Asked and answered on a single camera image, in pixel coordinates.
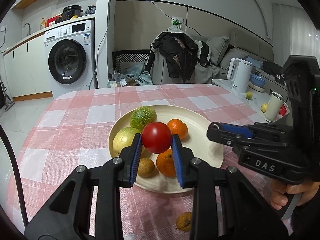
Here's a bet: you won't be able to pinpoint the large orange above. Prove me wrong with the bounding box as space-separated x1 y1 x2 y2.
167 119 188 140

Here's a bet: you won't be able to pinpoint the brown longan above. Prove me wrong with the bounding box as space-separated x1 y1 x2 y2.
176 212 192 232
138 158 155 177

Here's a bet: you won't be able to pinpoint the red cherry tomato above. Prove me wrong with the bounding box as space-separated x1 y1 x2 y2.
142 122 172 154

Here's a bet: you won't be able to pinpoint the small orange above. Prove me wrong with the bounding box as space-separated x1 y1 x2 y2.
156 149 176 178

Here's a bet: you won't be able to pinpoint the green passion fruit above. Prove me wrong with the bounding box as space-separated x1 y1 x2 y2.
130 106 157 131

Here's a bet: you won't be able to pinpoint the yellow-green citrus fruit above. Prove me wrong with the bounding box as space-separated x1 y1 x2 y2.
112 127 141 156

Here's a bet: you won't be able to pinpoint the person's right hand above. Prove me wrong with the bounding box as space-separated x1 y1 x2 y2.
270 179 319 210

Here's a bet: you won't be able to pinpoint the small yellow fruit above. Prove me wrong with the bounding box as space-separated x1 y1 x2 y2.
261 103 268 113

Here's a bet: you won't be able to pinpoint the small green lime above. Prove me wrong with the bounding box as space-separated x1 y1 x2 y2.
245 92 253 100

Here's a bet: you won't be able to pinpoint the white cup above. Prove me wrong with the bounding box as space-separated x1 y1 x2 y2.
265 92 284 121

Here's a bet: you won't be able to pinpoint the blue bowl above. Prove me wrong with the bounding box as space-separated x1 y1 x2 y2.
250 74 266 88

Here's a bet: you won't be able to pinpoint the white electric kettle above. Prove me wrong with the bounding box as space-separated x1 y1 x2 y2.
227 58 253 93

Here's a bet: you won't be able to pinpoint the black jacket on chair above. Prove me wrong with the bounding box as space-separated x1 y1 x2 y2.
144 28 214 85

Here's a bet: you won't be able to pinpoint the grey sofa cushion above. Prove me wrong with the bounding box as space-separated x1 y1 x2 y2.
206 36 230 66

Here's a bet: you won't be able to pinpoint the black patterned basket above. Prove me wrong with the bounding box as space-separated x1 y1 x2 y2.
112 49 150 74

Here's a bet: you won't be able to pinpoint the white lower kitchen cabinets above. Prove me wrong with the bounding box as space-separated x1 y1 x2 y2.
4 35 52 98

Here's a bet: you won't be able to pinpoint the white washing machine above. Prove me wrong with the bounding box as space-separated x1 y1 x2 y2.
44 19 98 98

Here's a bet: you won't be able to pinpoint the black rice cooker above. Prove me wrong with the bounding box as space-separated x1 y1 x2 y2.
62 5 83 19

